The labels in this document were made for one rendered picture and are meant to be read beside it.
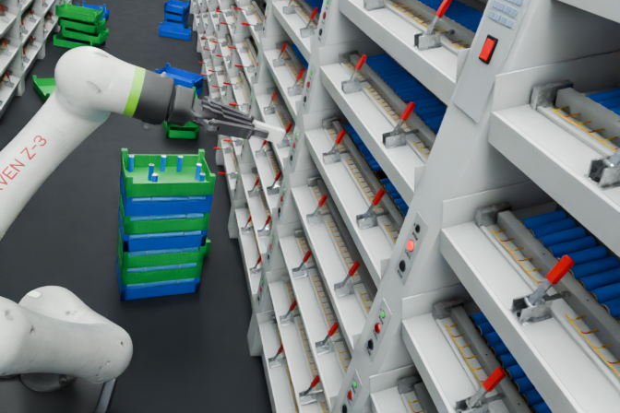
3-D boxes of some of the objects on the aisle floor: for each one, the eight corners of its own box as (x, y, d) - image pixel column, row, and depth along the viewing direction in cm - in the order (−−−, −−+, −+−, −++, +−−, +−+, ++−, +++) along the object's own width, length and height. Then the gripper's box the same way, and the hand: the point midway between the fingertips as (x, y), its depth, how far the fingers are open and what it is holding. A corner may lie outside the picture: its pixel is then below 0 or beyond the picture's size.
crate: (120, 300, 194) (121, 285, 191) (115, 266, 210) (116, 251, 206) (197, 292, 207) (200, 277, 204) (188, 260, 223) (190, 246, 219)
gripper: (162, 105, 102) (269, 137, 112) (163, 135, 92) (281, 167, 102) (173, 72, 99) (282, 108, 109) (176, 99, 89) (296, 135, 99)
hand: (267, 132), depth 104 cm, fingers closed
